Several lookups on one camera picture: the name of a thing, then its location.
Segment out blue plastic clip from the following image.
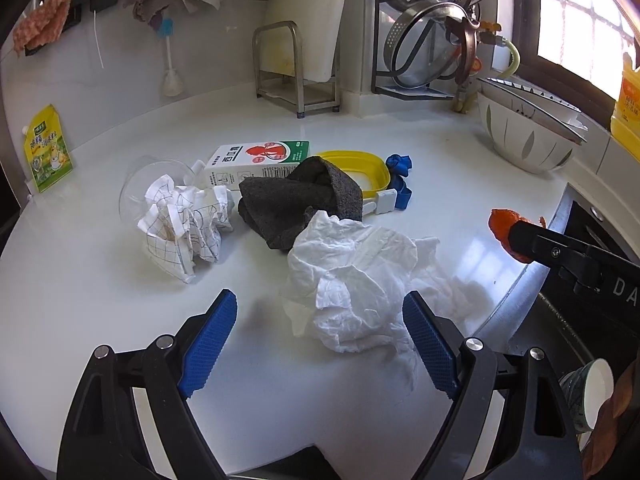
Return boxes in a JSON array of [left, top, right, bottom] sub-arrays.
[[391, 175, 414, 211]]

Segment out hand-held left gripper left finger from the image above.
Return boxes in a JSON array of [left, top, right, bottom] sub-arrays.
[[59, 288, 237, 480]]

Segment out glass pot lid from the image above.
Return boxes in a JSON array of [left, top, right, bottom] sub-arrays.
[[387, 2, 482, 88]]

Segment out yellow seasoning pouch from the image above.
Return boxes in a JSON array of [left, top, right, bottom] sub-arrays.
[[22, 104, 75, 194]]

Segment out white bottle brush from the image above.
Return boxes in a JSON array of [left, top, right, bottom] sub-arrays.
[[159, 17, 187, 98]]

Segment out white tissue paper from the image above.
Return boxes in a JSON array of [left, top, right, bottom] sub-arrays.
[[280, 210, 481, 396]]

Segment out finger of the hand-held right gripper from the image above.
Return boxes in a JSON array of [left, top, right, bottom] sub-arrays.
[[507, 219, 601, 281]]

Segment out yellow gas hose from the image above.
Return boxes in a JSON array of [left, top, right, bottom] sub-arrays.
[[497, 37, 522, 80]]

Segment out white green drink carton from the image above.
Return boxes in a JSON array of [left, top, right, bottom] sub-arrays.
[[202, 140, 311, 193]]

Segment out white cutting board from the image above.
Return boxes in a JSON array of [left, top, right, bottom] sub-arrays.
[[265, 0, 351, 83]]

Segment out black pot lid rack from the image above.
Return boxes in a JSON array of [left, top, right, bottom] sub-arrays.
[[370, 0, 481, 102]]

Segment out orange hanging cloth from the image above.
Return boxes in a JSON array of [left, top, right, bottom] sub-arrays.
[[12, 0, 76, 56]]

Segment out white plastic clip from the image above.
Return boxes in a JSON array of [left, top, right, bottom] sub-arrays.
[[360, 189, 401, 218]]

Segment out window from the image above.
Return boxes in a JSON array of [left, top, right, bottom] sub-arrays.
[[515, 0, 640, 106]]

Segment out red orange peel piece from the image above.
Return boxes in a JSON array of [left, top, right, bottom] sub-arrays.
[[489, 208, 548, 263]]

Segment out steel cutting board rack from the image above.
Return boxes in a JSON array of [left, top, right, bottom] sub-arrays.
[[251, 21, 342, 120]]

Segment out yellow rimmed clear lid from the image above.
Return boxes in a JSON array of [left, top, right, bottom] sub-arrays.
[[315, 150, 391, 200]]

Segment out clear plastic cup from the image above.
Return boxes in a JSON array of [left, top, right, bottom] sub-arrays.
[[118, 156, 201, 226]]

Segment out white leaf print bowl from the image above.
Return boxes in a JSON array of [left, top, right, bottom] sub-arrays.
[[475, 90, 576, 175]]

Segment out dark grey cloth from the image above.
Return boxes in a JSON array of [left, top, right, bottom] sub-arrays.
[[238, 156, 364, 252]]

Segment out gas valve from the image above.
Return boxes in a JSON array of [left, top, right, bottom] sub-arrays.
[[452, 19, 503, 111]]

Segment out checked crumpled paper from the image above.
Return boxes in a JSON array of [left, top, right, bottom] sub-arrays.
[[137, 174, 236, 285]]

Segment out white bowl with striped rim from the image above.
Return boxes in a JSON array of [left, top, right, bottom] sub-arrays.
[[477, 76, 591, 146]]

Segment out yellow oil bottle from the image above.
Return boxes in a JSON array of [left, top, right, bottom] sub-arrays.
[[610, 52, 640, 148]]

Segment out blue crumpled glove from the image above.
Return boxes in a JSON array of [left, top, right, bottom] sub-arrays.
[[385, 154, 416, 179]]

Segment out patterned paper cup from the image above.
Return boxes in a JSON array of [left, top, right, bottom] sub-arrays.
[[559, 357, 615, 433]]

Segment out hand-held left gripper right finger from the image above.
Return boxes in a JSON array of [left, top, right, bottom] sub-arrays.
[[402, 290, 583, 480]]

